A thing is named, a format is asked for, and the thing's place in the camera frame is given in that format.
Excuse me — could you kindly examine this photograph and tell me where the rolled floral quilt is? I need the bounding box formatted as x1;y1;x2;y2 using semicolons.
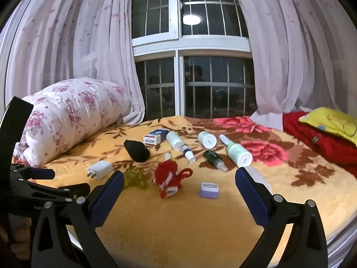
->
12;77;133;168

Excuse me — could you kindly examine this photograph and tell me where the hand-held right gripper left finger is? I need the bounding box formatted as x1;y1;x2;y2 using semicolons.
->
31;170;125;268

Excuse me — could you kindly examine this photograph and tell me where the small purple box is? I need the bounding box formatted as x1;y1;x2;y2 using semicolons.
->
199;182;219;199

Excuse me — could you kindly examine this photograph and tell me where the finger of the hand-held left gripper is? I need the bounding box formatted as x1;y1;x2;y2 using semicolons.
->
11;164;56;180
17;182;91;205

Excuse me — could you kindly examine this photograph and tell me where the yellow printed pillow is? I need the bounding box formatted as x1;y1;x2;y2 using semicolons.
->
298;107;357;147

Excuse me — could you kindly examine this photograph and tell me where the sheer floral curtain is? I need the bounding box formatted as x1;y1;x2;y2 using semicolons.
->
229;0;357;120
0;0;145;126

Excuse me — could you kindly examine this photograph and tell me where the red knitted toy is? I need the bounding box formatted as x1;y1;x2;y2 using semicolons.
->
154;160;193;199

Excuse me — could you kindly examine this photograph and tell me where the white framed barred window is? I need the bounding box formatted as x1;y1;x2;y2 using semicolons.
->
131;0;257;118

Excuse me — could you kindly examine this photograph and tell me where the pale green white bottle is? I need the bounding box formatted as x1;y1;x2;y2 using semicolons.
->
219;134;253;166

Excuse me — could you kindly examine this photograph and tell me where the dark green small bottle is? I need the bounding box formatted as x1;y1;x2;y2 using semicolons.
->
203;149;228;173

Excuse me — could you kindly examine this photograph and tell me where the blue white medicine box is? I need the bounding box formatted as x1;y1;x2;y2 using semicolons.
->
143;129;170;146

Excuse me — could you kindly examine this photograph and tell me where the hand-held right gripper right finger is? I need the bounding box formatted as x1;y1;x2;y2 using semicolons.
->
235;167;328;268

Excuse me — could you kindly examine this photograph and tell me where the yellow floral plush blanket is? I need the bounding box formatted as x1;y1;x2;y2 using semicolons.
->
14;114;357;242

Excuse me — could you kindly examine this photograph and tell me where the white spray bottle blue cap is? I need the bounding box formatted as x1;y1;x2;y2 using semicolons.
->
166;132;196;163

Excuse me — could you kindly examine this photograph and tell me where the black cloth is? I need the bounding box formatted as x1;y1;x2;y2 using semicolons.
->
124;140;151;163

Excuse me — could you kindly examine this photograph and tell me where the white plastic container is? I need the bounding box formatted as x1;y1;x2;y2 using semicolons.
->
245;165;273;194

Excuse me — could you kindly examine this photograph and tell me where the red blanket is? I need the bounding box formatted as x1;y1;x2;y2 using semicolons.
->
282;111;357;174

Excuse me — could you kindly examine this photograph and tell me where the white round jar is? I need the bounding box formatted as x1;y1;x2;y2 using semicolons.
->
198;131;217;149

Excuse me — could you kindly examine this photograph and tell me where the white plug charger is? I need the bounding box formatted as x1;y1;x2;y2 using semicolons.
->
87;160;113;180

